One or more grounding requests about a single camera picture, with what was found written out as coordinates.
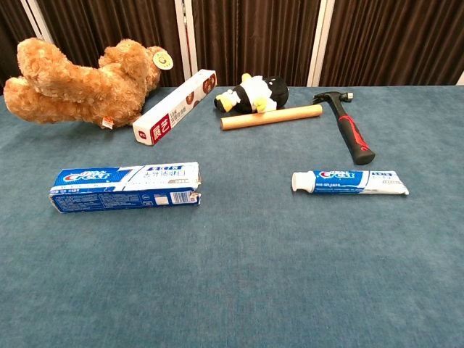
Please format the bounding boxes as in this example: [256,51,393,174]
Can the blue white toothpaste tube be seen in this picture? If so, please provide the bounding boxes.
[291,169,410,196]

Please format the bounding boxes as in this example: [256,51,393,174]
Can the blue white toothpaste box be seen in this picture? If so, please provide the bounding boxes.
[49,161,203,215]

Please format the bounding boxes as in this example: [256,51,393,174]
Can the white red baking paper box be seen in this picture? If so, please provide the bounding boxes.
[132,68,218,146]

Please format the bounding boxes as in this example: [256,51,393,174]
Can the black white plush penguin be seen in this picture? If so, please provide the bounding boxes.
[213,72,290,114]

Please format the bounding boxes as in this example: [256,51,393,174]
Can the wooden rolling pin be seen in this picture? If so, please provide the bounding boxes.
[220,104,323,131]

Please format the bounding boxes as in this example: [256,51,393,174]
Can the blue tablecloth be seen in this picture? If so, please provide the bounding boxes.
[0,85,464,348]

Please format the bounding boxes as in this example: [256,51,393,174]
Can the black red claw hammer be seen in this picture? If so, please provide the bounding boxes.
[312,91,376,166]

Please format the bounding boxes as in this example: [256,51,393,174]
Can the brown pleated curtain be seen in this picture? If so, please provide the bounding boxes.
[0,0,464,94]

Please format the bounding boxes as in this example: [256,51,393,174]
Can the brown plush teddy bear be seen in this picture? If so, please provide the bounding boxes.
[2,37,174,130]

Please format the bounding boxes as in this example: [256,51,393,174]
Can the white partition post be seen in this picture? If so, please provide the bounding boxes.
[20,0,55,43]
[173,0,199,88]
[307,0,335,87]

